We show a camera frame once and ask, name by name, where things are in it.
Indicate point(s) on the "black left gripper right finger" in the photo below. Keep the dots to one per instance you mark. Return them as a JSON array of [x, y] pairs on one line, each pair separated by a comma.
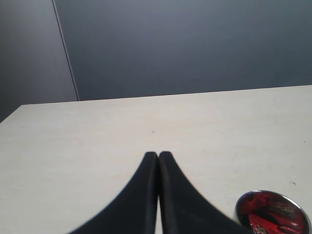
[[183, 209]]

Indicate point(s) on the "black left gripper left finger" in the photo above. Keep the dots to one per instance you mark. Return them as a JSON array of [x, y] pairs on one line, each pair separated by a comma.
[[134, 209]]

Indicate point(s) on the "red candies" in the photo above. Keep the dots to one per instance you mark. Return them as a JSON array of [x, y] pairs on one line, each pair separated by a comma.
[[265, 219]]

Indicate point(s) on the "steel cup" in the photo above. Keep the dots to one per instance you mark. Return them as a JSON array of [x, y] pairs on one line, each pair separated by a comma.
[[296, 202]]

